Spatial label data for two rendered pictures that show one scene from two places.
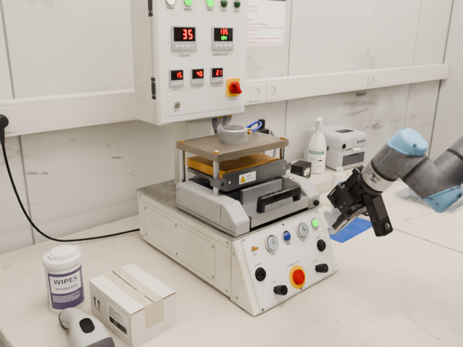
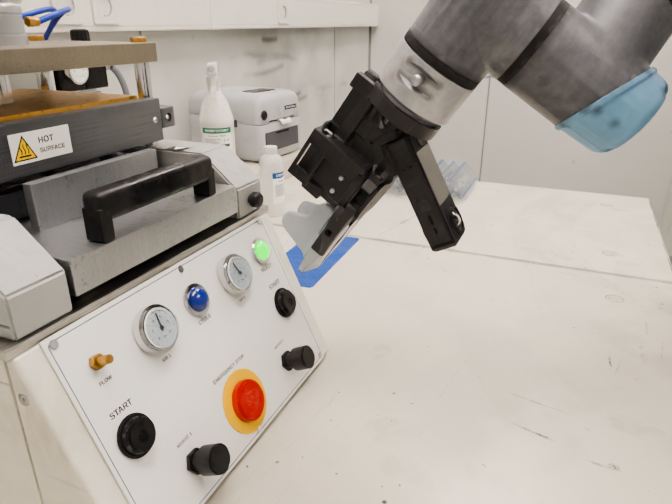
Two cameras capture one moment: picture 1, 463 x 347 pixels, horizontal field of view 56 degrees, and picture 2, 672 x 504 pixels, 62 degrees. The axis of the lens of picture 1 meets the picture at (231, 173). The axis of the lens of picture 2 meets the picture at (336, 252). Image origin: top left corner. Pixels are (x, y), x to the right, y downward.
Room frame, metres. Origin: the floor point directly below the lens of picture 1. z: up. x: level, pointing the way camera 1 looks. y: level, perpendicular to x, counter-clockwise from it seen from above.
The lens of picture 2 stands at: (0.58, -0.07, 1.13)
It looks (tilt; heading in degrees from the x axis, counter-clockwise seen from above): 22 degrees down; 335
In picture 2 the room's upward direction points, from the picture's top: straight up
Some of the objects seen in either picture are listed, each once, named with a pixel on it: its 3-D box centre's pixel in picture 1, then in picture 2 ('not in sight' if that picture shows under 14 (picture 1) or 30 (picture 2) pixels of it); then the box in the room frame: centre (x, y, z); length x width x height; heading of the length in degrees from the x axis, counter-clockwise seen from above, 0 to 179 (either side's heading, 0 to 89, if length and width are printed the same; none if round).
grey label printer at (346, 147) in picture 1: (335, 146); (246, 121); (2.07, -0.50, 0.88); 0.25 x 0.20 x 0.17; 36
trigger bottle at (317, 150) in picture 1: (317, 145); (216, 117); (1.93, -0.39, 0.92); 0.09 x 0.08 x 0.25; 163
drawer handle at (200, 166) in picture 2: (279, 197); (156, 193); (1.08, -0.13, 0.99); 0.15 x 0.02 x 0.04; 132
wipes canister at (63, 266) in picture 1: (64, 277); not in sight; (0.94, 0.40, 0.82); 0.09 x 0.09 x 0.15
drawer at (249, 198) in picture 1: (243, 191); (47, 196); (1.18, -0.04, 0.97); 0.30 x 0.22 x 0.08; 42
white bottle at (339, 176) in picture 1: (338, 185); (271, 180); (1.66, -0.43, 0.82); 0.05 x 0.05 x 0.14
